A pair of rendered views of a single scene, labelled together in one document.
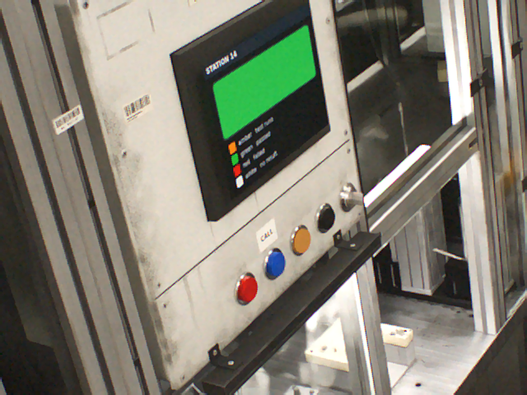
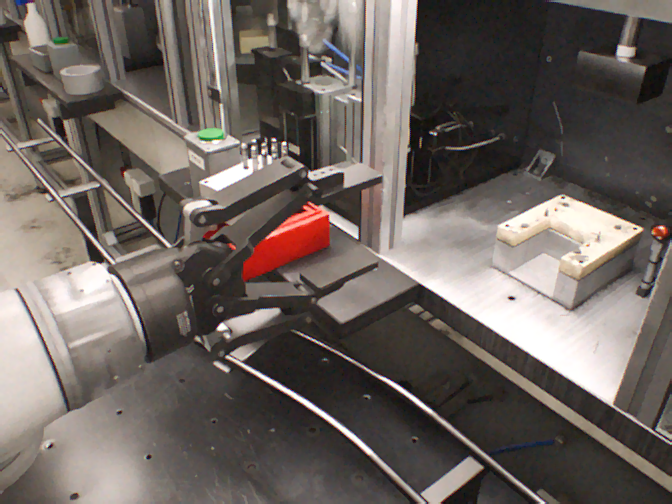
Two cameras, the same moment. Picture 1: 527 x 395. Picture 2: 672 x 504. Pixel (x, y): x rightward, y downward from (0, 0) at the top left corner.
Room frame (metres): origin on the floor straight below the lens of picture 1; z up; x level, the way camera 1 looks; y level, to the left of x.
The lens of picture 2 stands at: (1.42, -0.86, 1.39)
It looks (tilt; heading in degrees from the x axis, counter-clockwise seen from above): 33 degrees down; 102
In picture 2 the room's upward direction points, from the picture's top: straight up
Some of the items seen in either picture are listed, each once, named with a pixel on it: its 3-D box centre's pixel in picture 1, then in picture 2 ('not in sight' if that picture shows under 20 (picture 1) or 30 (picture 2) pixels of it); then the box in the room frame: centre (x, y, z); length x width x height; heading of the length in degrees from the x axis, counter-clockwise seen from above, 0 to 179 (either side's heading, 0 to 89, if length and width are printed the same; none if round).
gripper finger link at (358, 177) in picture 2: not in sight; (340, 183); (1.33, -0.42, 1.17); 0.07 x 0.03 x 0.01; 50
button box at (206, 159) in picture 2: not in sight; (220, 169); (1.04, -0.02, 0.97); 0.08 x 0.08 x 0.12; 51
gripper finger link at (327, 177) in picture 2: not in sight; (314, 172); (1.31, -0.44, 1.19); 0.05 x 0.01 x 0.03; 50
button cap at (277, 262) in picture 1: (272, 263); not in sight; (1.14, 0.01, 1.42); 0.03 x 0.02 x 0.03; 141
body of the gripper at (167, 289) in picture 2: not in sight; (184, 292); (1.23, -0.54, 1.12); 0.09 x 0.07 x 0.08; 50
